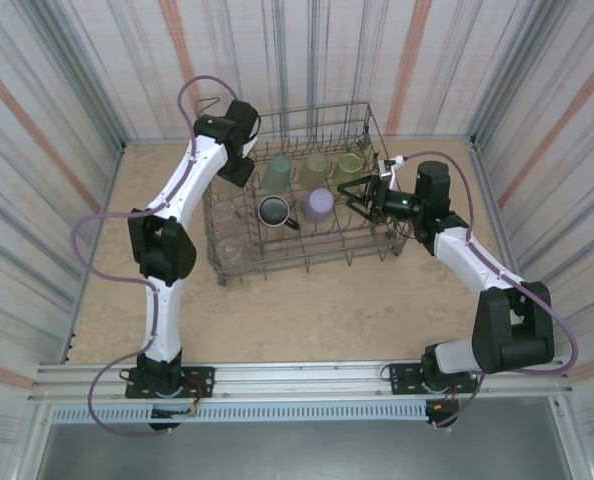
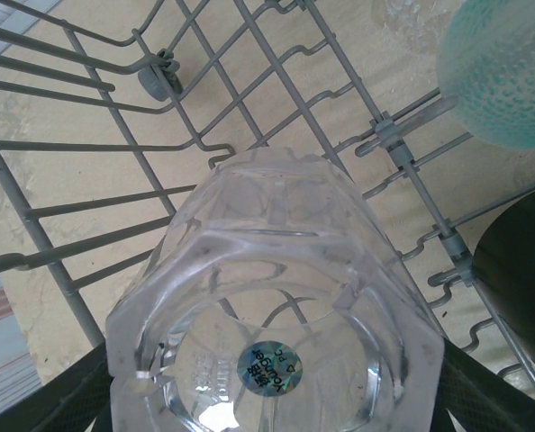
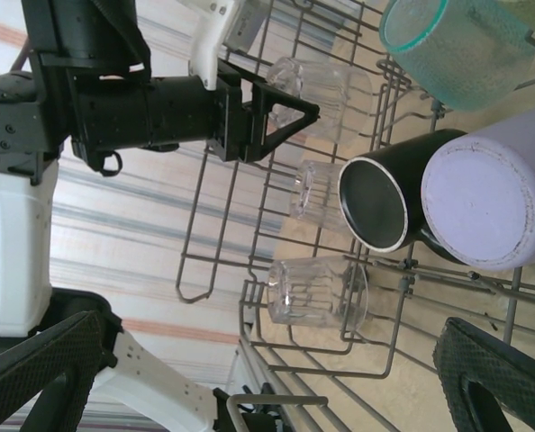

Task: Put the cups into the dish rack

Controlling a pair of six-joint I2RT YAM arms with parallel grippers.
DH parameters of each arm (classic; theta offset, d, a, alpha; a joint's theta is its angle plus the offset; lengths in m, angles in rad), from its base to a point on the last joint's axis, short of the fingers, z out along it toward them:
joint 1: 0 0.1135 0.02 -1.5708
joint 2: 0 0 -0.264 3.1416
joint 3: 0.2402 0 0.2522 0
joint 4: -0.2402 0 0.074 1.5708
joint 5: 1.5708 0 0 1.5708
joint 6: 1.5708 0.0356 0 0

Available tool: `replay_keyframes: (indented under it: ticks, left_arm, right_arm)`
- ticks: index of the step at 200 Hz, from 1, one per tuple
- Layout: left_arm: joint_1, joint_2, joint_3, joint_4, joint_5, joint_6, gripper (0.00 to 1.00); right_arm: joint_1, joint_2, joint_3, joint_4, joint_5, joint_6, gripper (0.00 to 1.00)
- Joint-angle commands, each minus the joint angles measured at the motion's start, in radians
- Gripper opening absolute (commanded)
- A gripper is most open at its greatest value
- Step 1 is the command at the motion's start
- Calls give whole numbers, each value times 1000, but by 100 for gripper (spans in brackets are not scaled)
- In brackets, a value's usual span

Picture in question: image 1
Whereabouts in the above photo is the lime green translucent cup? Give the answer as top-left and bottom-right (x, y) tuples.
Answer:
(332, 151), (363, 185)

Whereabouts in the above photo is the lavender plastic cup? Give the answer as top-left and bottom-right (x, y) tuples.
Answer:
(301, 187), (336, 224)

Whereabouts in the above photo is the pale olive translucent cup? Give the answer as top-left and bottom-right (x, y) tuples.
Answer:
(299, 152), (330, 190)

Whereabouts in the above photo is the teal translucent cup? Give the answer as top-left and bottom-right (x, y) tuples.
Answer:
(262, 153), (294, 194)

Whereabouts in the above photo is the grey wire dish rack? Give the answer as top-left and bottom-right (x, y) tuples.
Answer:
(195, 96), (411, 287)

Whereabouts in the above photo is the black mug with handle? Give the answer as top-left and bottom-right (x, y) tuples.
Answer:
(257, 194), (301, 231)

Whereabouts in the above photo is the grey metal panel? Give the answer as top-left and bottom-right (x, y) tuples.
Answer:
(36, 422), (578, 480)

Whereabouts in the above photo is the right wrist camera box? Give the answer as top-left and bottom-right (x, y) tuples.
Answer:
(376, 155), (408, 191)

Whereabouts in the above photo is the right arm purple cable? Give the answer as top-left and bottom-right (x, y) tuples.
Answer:
(404, 150), (578, 430)

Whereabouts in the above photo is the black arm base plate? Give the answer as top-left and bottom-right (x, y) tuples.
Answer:
(125, 365), (216, 400)
(387, 362), (480, 396)

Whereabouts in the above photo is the aluminium mounting rail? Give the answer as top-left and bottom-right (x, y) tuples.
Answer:
(26, 357), (576, 404)

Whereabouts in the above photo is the white slotted cable duct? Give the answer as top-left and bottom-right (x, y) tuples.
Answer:
(46, 402), (431, 425)

